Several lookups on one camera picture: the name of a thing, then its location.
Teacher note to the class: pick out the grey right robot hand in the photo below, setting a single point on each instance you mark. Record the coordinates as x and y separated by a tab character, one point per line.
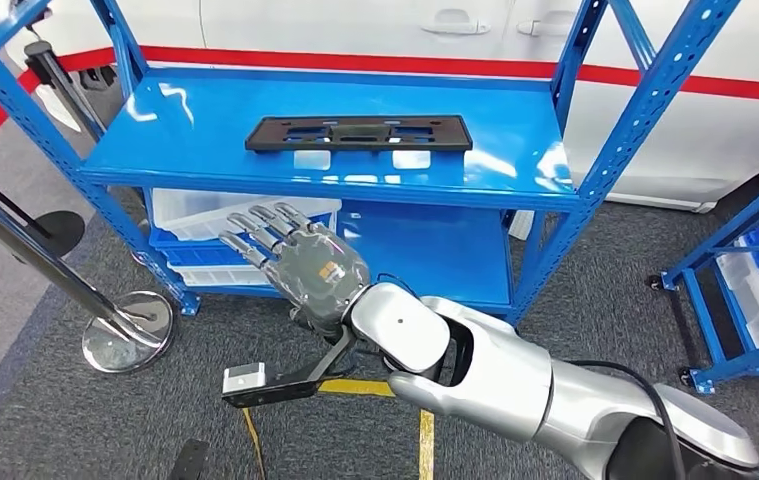
316	275

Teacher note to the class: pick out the long black plastic part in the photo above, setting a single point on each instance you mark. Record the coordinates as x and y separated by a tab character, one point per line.
359	134

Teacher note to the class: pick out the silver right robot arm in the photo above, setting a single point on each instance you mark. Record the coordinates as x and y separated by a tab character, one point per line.
505	384

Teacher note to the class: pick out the blue metal shelf rack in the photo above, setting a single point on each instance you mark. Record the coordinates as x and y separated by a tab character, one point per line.
187	132

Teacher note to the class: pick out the blue wheeled shelf rack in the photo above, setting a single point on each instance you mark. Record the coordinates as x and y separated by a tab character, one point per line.
730	229

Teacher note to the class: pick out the translucent white plastic bin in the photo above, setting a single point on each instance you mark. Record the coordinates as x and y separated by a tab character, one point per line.
187	212

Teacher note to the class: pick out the black round stanchion base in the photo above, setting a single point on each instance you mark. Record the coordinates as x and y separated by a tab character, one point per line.
61	225

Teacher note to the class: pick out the white car with red stripe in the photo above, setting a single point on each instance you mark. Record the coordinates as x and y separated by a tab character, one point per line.
717	146

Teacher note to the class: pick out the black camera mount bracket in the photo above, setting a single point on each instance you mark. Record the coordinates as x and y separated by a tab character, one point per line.
286	389

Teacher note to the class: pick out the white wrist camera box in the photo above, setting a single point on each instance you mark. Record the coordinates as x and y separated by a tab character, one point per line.
244	378

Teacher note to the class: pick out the chrome stanchion post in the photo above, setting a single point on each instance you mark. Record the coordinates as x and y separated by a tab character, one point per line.
127	331
38	53

